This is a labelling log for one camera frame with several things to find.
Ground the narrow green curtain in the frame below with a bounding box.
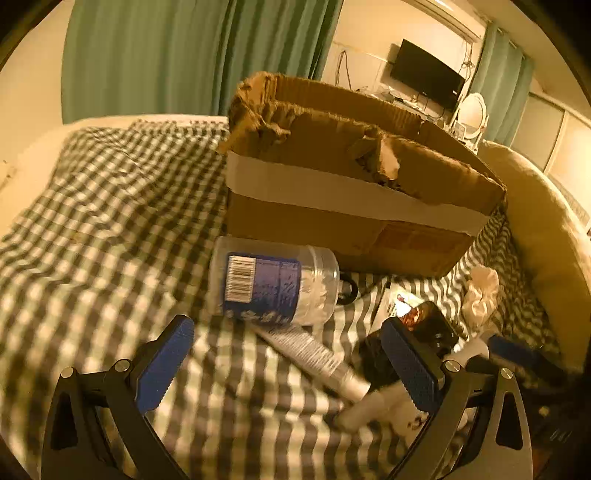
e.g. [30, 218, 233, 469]
[466, 21, 536, 146]

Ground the black wall television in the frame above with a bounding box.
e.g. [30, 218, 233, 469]
[390, 39, 466, 110]

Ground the black packet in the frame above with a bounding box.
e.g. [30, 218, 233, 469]
[360, 301, 460, 393]

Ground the hanging wall cable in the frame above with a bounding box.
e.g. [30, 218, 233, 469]
[336, 50, 352, 89]

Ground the white bed sheet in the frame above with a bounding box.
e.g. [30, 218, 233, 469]
[0, 114, 229, 236]

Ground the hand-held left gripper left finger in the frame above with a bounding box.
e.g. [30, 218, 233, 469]
[41, 315, 195, 480]

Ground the grey squeeze tube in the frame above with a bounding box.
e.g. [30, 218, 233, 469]
[249, 322, 372, 401]

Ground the white oval vanity mirror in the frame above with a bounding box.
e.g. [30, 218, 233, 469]
[452, 92, 490, 148]

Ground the white plastic bottle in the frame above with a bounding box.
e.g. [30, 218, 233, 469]
[335, 383, 432, 439]

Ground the white paper packet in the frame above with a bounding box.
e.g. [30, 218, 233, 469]
[369, 277, 419, 333]

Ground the white air conditioner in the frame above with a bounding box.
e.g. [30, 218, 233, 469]
[411, 0, 485, 40]

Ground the clear bottle with blue label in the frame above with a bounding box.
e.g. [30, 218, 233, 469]
[208, 236, 358, 326]

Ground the brown cardboard box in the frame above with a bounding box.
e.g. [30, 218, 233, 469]
[217, 71, 508, 278]

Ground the wide green curtain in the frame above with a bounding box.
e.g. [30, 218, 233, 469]
[61, 0, 345, 124]

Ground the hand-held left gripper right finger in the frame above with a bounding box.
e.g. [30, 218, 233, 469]
[379, 318, 534, 480]

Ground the white tissue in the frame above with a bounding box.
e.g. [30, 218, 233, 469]
[462, 265, 504, 326]

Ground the beige pillow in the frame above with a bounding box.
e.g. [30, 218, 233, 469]
[480, 140, 591, 370]

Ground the checked blanket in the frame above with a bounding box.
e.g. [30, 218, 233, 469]
[0, 117, 561, 480]

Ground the white sliding wardrobe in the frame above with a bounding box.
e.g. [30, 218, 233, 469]
[522, 90, 591, 232]

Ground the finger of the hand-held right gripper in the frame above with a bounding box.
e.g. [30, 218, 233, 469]
[480, 335, 561, 384]

